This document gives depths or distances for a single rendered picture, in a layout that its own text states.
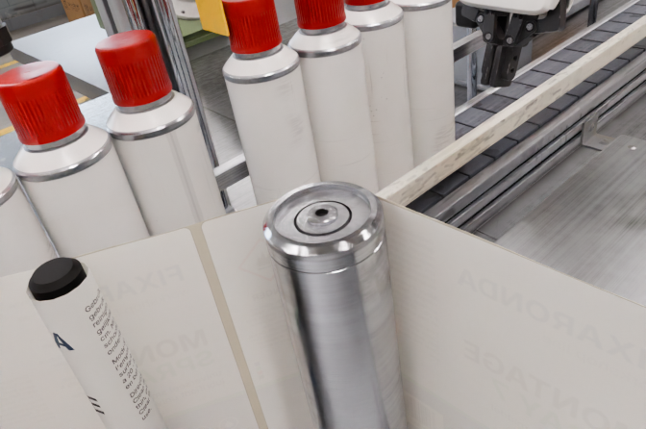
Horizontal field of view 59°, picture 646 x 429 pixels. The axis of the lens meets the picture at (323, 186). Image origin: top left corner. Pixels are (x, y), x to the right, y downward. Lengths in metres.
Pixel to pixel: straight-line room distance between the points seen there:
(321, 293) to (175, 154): 0.18
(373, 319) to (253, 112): 0.22
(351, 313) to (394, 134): 0.30
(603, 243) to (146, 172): 0.32
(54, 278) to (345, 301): 0.09
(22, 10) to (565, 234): 5.69
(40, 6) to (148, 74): 5.67
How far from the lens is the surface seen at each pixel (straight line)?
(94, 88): 1.12
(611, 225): 0.48
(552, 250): 0.45
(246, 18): 0.36
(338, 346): 0.19
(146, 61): 0.32
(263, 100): 0.37
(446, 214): 0.49
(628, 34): 0.75
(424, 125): 0.49
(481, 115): 0.63
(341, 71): 0.39
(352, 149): 0.42
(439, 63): 0.48
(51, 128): 0.32
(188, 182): 0.34
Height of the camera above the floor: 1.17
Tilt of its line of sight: 33 degrees down
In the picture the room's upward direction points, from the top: 10 degrees counter-clockwise
